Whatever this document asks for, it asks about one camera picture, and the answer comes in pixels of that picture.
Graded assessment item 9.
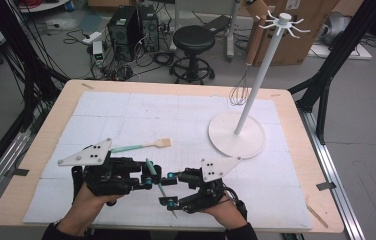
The brown cardboard box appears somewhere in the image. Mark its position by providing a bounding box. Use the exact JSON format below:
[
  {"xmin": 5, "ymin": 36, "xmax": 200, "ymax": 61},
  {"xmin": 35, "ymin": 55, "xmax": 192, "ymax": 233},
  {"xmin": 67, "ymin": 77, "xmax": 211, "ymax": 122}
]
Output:
[{"xmin": 245, "ymin": 0, "xmax": 342, "ymax": 67}]

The slim black computer tower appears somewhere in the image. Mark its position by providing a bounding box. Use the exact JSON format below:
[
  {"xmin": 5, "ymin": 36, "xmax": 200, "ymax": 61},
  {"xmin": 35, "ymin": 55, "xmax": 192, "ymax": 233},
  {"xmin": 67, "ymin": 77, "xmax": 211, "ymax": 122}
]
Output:
[{"xmin": 138, "ymin": 3, "xmax": 160, "ymax": 53}]

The white power strip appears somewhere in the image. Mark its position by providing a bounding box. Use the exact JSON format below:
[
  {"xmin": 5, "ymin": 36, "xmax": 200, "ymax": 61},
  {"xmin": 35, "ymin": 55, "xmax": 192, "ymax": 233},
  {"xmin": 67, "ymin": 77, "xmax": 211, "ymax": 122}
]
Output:
[{"xmin": 81, "ymin": 30, "xmax": 104, "ymax": 45}]

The black round stool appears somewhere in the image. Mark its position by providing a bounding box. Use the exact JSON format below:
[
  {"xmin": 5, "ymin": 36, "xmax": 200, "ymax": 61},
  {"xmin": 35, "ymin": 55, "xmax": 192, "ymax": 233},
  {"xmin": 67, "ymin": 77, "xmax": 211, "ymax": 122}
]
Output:
[{"xmin": 169, "ymin": 24, "xmax": 216, "ymax": 85}]

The white flat board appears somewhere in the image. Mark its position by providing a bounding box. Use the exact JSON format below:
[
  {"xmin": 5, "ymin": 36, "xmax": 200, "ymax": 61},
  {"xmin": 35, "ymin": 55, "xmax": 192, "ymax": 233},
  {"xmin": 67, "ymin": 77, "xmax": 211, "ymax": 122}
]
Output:
[{"xmin": 307, "ymin": 42, "xmax": 373, "ymax": 61}]

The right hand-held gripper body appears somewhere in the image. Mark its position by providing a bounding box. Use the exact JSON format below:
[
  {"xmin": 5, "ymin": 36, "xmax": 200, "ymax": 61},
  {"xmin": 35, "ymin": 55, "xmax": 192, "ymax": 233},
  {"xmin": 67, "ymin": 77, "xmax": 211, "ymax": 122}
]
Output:
[{"xmin": 179, "ymin": 155, "xmax": 242, "ymax": 214}]

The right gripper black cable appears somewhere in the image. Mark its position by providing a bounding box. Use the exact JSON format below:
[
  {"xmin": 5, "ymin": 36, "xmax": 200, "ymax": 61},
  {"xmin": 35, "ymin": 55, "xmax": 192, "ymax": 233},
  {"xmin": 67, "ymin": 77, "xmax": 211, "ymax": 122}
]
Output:
[{"xmin": 224, "ymin": 187, "xmax": 249, "ymax": 221}]

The person's left hand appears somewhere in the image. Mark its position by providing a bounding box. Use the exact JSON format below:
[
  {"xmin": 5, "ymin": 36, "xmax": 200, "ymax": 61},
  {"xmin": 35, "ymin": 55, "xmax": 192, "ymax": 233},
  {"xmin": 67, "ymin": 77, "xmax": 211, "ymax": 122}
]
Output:
[{"xmin": 57, "ymin": 183, "xmax": 124, "ymax": 236}]

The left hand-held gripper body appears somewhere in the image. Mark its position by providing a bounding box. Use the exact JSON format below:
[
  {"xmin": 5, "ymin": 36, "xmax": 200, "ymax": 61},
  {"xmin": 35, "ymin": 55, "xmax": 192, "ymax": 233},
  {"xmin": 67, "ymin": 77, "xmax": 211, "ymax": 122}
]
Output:
[{"xmin": 57, "ymin": 138, "xmax": 142, "ymax": 197}]

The black metal frame with cables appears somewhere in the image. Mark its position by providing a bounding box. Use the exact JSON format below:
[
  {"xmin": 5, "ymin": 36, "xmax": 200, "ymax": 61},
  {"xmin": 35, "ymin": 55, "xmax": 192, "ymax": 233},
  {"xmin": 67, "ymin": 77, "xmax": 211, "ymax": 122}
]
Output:
[{"xmin": 0, "ymin": 0, "xmax": 70, "ymax": 134}]

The black flat stand foot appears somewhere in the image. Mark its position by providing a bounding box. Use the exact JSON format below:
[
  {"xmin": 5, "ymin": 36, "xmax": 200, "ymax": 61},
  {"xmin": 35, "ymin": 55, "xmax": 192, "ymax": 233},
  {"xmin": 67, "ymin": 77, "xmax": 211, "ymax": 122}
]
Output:
[{"xmin": 204, "ymin": 14, "xmax": 232, "ymax": 34}]

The wooden handled wire whisk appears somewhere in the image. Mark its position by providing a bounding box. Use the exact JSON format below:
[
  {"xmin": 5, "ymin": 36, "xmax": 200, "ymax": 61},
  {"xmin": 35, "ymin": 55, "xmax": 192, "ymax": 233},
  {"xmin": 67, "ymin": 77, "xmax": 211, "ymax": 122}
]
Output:
[{"xmin": 228, "ymin": 15, "xmax": 267, "ymax": 107}]

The large black computer tower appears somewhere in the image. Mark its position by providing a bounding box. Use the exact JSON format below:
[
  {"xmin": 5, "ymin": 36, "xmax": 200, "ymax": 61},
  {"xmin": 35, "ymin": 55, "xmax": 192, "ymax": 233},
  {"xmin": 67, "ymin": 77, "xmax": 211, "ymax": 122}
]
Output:
[{"xmin": 106, "ymin": 5, "xmax": 144, "ymax": 63}]

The coiled black cable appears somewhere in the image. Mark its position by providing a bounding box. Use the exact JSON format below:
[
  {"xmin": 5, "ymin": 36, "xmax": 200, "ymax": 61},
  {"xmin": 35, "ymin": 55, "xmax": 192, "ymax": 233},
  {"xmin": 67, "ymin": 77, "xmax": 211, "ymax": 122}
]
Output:
[{"xmin": 152, "ymin": 51, "xmax": 175, "ymax": 67}]

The small white device green display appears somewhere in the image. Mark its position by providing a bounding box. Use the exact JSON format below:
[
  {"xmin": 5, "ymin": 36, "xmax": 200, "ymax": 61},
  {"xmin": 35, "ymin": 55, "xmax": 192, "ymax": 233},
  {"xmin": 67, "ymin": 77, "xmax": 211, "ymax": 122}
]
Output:
[{"xmin": 92, "ymin": 40, "xmax": 105, "ymax": 66}]

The green handled wooden spatula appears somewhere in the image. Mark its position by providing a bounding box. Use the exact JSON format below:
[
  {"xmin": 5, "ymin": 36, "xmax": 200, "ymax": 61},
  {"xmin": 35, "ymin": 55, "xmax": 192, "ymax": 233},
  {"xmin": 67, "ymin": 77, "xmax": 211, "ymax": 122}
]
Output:
[{"xmin": 145, "ymin": 157, "xmax": 179, "ymax": 220}]

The tangle of black cables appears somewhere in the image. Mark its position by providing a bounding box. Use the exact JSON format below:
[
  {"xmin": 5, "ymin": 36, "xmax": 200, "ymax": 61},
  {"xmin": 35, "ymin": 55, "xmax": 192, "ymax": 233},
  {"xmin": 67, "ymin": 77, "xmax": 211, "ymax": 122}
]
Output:
[{"xmin": 100, "ymin": 61, "xmax": 135, "ymax": 81}]

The white utensil rack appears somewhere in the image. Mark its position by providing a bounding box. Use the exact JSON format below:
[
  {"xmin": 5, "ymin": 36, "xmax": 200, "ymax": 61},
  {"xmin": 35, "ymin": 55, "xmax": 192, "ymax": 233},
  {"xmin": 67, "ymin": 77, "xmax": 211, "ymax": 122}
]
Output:
[{"xmin": 208, "ymin": 9, "xmax": 311, "ymax": 160}]

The green handled small wooden brush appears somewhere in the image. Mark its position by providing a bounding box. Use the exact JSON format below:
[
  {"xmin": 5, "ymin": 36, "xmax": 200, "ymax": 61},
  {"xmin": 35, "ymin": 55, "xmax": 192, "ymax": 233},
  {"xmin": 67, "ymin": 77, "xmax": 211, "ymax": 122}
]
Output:
[{"xmin": 110, "ymin": 138, "xmax": 172, "ymax": 154}]

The black metal frame strut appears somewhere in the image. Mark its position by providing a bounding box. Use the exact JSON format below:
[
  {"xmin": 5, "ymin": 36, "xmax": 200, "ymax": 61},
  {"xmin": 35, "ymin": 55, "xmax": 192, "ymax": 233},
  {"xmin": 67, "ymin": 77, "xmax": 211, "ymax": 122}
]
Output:
[{"xmin": 288, "ymin": 0, "xmax": 376, "ymax": 145}]

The person's right hand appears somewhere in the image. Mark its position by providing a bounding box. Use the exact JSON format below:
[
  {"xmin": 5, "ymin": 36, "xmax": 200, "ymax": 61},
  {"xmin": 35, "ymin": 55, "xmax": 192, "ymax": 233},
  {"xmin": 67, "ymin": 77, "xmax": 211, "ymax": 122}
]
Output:
[{"xmin": 202, "ymin": 196, "xmax": 248, "ymax": 231}]

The white grid mat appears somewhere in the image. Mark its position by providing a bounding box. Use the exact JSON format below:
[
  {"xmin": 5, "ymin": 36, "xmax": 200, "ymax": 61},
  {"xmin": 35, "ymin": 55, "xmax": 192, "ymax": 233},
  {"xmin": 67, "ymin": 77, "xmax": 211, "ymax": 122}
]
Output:
[{"xmin": 23, "ymin": 91, "xmax": 314, "ymax": 231}]

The grey rounded device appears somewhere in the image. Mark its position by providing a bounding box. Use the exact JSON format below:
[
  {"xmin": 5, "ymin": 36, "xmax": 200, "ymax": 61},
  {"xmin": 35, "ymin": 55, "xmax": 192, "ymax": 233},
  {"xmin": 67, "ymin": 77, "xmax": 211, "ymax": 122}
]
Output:
[{"xmin": 319, "ymin": 11, "xmax": 352, "ymax": 46}]

